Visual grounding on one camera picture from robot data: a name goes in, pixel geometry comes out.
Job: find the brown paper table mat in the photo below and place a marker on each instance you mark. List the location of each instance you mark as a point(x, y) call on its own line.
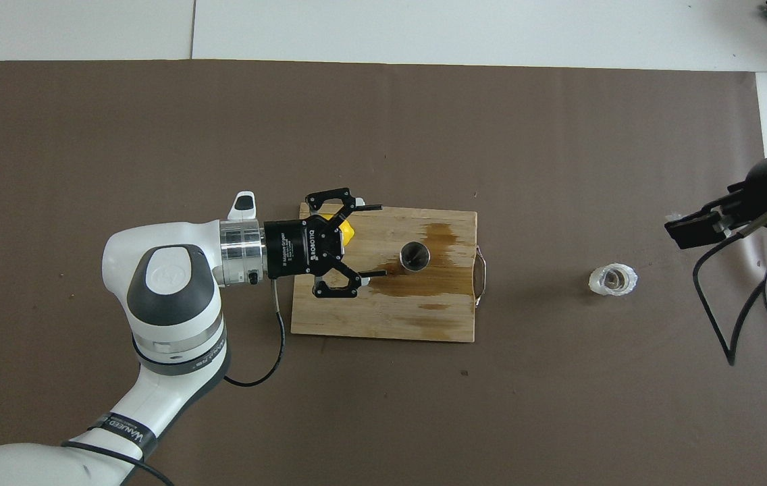
point(424, 135)

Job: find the steel double jigger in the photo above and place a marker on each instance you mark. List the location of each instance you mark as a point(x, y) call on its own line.
point(415, 256)

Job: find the yellow lemon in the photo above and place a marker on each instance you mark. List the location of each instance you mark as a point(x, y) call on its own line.
point(348, 233)

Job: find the wooden cutting board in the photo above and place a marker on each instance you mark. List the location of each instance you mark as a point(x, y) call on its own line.
point(356, 317)

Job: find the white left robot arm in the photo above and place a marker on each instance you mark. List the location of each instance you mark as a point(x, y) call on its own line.
point(167, 304)

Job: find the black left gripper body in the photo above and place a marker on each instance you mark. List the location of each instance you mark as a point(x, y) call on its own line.
point(296, 248)

